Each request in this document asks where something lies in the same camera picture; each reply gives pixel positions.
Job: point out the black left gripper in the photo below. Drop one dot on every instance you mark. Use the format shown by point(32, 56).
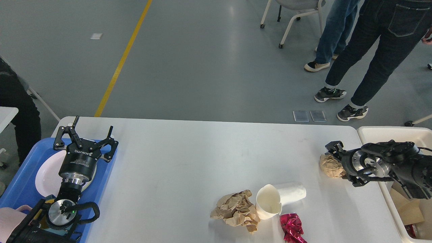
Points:
point(79, 163)

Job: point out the crumpled brown paper ball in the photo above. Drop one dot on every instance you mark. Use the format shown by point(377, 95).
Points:
point(237, 210)

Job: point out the white rolling stand left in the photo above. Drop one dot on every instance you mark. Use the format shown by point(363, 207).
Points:
point(38, 97)

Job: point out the small brown paper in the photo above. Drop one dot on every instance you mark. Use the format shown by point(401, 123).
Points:
point(331, 167)

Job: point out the white side table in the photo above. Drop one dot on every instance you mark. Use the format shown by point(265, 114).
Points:
point(6, 115)

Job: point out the white paper cup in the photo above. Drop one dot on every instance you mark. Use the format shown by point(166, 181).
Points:
point(270, 199)

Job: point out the red foil wrapper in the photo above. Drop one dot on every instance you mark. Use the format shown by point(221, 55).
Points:
point(292, 228)

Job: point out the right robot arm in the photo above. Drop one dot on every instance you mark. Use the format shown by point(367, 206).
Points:
point(401, 162)

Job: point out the white office chair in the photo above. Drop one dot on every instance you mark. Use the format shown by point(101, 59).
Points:
point(280, 22)

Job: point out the pink plate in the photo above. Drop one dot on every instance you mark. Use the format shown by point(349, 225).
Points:
point(47, 180)

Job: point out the pink mug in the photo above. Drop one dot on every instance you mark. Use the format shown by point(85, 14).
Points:
point(9, 219)

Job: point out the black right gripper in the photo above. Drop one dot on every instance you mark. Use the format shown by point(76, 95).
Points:
point(357, 163)

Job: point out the red wrapper in bin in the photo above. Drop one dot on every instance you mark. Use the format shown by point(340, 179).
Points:
point(411, 230)

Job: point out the chair caster right edge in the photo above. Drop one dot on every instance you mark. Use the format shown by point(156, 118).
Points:
point(411, 123)

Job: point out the person in blue jeans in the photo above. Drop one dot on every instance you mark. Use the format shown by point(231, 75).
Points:
point(334, 37)

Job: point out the beige plastic bin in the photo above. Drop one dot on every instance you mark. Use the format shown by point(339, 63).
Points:
point(422, 137)

